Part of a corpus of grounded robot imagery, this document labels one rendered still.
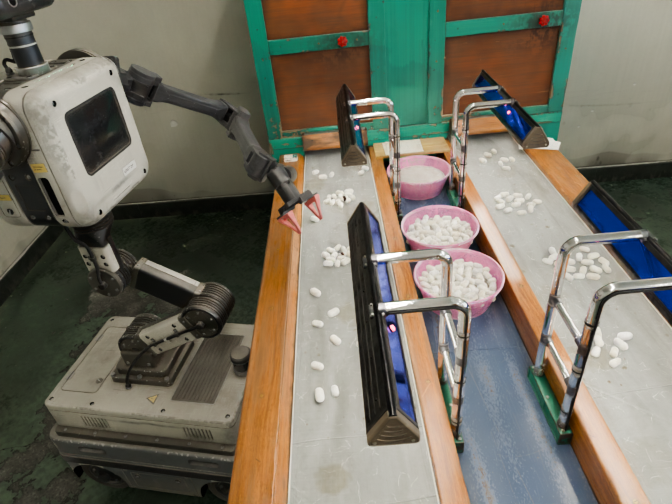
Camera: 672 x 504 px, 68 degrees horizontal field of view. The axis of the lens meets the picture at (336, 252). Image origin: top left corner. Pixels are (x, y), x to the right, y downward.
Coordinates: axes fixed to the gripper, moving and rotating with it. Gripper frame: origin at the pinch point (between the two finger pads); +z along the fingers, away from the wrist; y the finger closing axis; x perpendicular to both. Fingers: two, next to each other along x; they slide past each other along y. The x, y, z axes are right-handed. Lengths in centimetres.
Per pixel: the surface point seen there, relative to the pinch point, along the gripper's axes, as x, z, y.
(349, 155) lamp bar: 13.2, -10.7, -17.5
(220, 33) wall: -103, -118, -97
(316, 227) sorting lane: -23.6, 2.6, -18.6
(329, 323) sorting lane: 5.2, 26.4, 17.4
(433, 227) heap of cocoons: 3.9, 25.7, -41.5
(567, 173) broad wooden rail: 26, 40, -99
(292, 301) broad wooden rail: -5.0, 16.2, 17.5
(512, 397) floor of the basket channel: 40, 63, 6
